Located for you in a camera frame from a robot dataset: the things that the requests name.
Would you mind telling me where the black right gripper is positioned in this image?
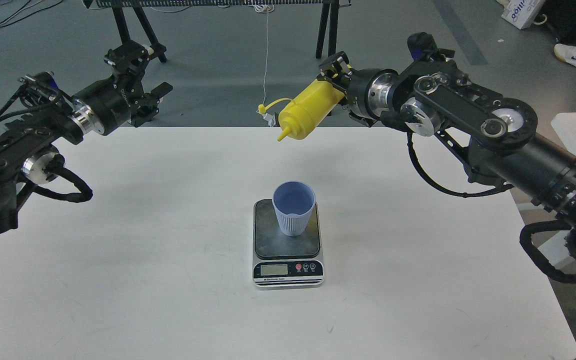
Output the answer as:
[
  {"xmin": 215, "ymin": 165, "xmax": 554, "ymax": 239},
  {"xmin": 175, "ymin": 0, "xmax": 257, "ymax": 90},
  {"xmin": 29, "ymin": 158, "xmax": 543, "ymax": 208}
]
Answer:
[{"xmin": 317, "ymin": 51, "xmax": 399, "ymax": 127}]

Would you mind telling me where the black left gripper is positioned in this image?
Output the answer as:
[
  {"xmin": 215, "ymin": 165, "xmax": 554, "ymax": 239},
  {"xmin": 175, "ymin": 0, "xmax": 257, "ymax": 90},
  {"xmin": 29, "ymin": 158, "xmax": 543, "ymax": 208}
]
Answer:
[{"xmin": 73, "ymin": 42, "xmax": 174, "ymax": 136}]

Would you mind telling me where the yellow squeeze bottle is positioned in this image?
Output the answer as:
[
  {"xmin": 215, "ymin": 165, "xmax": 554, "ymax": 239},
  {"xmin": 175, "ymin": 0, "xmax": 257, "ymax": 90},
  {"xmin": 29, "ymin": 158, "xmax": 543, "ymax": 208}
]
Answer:
[{"xmin": 257, "ymin": 79, "xmax": 345, "ymax": 141}]

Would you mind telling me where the blue ribbed plastic cup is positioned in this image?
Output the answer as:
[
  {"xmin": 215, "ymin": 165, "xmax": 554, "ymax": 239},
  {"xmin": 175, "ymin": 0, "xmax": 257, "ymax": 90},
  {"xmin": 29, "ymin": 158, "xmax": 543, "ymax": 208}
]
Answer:
[{"xmin": 271, "ymin": 181, "xmax": 316, "ymax": 237}]

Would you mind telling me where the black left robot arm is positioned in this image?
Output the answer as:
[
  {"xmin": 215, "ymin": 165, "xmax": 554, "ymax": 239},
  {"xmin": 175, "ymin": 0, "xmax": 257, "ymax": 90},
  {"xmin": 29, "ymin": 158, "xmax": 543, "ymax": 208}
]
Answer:
[{"xmin": 0, "ymin": 39, "xmax": 173, "ymax": 234}]

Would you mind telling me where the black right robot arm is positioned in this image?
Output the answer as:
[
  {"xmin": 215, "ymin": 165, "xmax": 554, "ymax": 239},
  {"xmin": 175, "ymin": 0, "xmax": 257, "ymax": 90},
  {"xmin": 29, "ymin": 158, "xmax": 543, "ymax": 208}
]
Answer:
[{"xmin": 317, "ymin": 32, "xmax": 576, "ymax": 284}]

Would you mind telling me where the digital kitchen scale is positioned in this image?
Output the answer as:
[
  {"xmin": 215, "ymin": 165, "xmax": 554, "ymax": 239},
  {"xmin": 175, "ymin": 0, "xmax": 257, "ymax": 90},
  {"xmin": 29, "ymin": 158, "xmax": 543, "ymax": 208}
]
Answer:
[{"xmin": 251, "ymin": 199, "xmax": 325, "ymax": 290}]

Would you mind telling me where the white power adapter on floor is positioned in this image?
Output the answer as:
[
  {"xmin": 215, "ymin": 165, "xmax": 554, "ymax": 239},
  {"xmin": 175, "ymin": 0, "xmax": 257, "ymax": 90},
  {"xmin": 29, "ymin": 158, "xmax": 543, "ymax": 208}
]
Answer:
[{"xmin": 262, "ymin": 112, "xmax": 280, "ymax": 127}]

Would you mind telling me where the black trestle table stand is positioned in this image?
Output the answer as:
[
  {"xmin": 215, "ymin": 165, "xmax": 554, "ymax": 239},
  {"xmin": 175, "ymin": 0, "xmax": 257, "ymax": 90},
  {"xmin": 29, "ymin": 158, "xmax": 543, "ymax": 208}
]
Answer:
[{"xmin": 82, "ymin": 0, "xmax": 352, "ymax": 63}]

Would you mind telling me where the white cardboard box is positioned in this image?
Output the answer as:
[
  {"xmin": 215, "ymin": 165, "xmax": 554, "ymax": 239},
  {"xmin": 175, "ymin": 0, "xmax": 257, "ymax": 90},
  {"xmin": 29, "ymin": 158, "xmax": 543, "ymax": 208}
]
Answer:
[{"xmin": 501, "ymin": 0, "xmax": 546, "ymax": 30}]

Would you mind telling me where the white hanging cable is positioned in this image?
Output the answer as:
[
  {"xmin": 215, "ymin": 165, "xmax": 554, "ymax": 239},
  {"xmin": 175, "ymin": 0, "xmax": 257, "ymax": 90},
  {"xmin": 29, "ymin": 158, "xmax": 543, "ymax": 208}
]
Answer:
[{"xmin": 260, "ymin": 10, "xmax": 270, "ymax": 106}]

